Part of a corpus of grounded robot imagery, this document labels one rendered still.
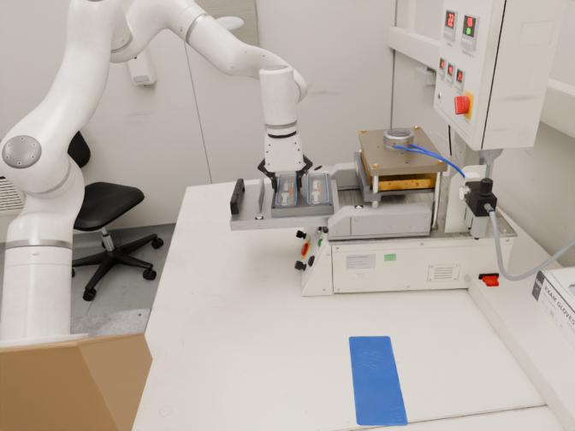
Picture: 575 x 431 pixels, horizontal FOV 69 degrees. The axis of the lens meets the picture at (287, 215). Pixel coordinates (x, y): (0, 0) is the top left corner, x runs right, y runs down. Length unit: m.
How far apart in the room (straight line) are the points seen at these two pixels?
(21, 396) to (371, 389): 0.66
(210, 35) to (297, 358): 0.80
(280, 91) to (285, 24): 1.53
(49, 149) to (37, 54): 1.88
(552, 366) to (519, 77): 0.59
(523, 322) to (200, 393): 0.74
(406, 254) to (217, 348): 0.53
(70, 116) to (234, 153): 1.79
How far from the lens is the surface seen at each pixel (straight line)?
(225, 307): 1.18
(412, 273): 1.15
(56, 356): 0.81
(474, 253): 1.15
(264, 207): 1.15
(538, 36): 0.99
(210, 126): 2.67
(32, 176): 0.95
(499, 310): 1.12
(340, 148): 2.77
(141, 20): 1.19
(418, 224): 1.07
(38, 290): 0.94
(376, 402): 0.95
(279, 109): 1.04
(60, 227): 0.97
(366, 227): 1.05
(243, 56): 1.10
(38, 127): 0.99
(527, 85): 1.01
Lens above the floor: 1.52
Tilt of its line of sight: 30 degrees down
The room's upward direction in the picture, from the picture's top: 6 degrees counter-clockwise
